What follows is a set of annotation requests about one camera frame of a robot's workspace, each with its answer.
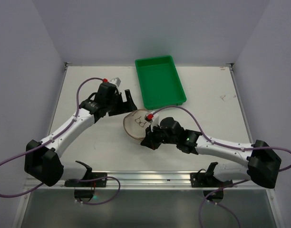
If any green plastic tray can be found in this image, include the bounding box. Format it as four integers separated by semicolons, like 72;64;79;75
135;56;187;110

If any aluminium mounting rail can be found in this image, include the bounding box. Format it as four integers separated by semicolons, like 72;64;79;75
24;170;255;190

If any purple cable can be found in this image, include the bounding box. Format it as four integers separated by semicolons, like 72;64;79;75
0;77;121;205
150;105;291;228

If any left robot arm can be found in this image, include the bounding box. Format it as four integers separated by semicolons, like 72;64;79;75
24;80;137;187

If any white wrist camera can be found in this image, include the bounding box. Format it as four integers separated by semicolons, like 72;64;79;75
109;77;121;87
145;113;159;132

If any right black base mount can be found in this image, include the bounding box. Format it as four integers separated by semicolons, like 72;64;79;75
190;169;233;203

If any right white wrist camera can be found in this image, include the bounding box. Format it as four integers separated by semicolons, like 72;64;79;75
145;113;159;132

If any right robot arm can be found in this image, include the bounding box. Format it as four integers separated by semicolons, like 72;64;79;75
141;117;281;189

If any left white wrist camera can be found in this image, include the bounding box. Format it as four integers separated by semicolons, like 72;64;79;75
109;77;121;87

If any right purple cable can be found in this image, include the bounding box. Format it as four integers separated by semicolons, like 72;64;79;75
150;105;291;228

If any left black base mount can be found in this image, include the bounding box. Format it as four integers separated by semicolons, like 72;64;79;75
64;172;107;202

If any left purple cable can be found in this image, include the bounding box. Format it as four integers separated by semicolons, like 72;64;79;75
0;77;121;205

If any white mesh laundry bag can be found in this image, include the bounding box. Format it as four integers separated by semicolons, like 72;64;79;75
123;109;151;144

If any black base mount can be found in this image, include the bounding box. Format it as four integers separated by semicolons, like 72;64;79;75
64;172;107;202
190;169;233;203

